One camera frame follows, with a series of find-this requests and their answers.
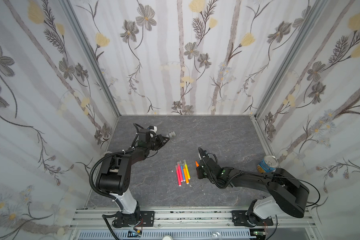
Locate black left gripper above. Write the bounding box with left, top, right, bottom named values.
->
left=146, top=134, right=170, bottom=151

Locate neon yellow highlighter pen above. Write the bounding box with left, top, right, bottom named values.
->
left=184, top=160, right=191, bottom=180

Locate small blue marker pen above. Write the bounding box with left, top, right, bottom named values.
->
left=180, top=166, right=186, bottom=182

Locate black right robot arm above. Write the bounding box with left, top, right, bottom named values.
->
left=196, top=154, right=310, bottom=228

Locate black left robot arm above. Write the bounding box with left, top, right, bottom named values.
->
left=89, top=124, right=170, bottom=228

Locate light orange marker pen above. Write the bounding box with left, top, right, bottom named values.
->
left=183, top=167, right=190, bottom=185

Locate red marker pen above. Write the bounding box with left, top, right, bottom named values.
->
left=177, top=162, right=184, bottom=182

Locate pink marker pen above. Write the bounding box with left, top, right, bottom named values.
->
left=175, top=166, right=182, bottom=187

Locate blue soup can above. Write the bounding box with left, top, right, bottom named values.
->
left=257, top=155, right=279, bottom=173

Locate aluminium frame rail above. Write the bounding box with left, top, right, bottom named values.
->
left=69, top=206, right=316, bottom=230

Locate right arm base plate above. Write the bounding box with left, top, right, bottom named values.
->
left=231, top=211, right=274, bottom=228

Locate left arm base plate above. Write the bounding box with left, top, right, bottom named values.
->
left=112, top=210, right=156, bottom=228

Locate black corrugated cable conduit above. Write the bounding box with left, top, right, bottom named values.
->
left=88, top=148, right=136, bottom=200

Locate white vented cable duct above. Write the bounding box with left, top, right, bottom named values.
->
left=77, top=229, right=257, bottom=240

